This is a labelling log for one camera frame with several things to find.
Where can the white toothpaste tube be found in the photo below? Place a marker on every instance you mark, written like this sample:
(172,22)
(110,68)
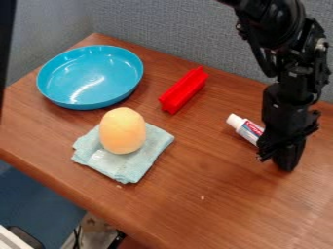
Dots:
(246,128)

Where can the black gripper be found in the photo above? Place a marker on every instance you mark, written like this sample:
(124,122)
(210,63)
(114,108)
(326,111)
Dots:
(290,122)

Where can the blue plastic plate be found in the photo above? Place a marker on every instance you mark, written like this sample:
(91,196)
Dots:
(90,77)

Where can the light blue folded cloth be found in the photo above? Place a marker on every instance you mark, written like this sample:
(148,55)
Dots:
(124,168)

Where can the red plastic block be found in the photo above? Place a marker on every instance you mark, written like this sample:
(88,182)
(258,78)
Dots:
(183,90)

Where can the objects under table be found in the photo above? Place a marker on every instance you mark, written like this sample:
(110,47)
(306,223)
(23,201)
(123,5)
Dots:
(92,234)

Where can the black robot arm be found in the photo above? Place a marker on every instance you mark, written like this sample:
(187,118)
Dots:
(290,47)

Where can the orange egg-shaped sponge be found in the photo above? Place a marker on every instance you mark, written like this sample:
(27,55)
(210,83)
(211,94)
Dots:
(122,130)

